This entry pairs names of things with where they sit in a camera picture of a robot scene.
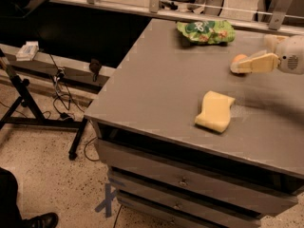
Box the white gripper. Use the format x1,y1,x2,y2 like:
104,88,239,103
230,34,304,75

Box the orange fruit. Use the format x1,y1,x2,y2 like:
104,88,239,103
232,54,248,63

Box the green rice chip bag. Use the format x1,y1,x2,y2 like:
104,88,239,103
177,20,236,45

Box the yellow sponge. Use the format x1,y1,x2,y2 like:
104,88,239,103
195,91,236,133

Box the grey drawer cabinet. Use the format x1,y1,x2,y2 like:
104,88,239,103
85,19,304,228

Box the black plug on ledge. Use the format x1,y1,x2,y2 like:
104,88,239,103
89,59,102,82

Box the black tripod stand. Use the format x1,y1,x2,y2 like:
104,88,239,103
0,49,87,161

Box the white box on ledge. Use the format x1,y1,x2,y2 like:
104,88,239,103
16,41,39,61

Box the black shoe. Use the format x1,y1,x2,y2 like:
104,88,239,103
22,212,59,228

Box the black dark trouser leg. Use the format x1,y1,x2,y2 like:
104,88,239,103
0,168,23,228

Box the black cables on floor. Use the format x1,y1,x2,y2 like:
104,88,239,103
47,52,101,162

